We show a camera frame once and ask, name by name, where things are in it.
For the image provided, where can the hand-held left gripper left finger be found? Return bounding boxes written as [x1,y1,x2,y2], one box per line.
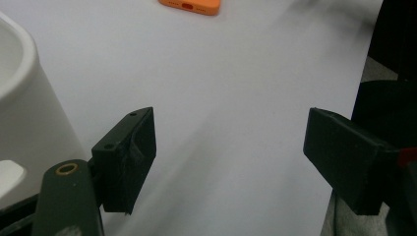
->
[90,106,157,216]

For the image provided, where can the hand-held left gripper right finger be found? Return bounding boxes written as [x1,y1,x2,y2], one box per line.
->
[302,107,400,216]

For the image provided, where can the white plastic container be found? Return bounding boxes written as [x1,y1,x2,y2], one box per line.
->
[0,11,89,210]

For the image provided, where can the orange phone case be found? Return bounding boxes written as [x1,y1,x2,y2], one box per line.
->
[158,0,221,17]

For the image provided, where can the black stand base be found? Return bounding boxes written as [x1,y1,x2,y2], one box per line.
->
[351,79,417,150]

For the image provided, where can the white table sheet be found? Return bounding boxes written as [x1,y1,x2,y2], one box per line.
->
[0,0,385,236]

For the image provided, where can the black curtain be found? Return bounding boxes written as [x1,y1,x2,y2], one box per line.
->
[368,0,417,82]

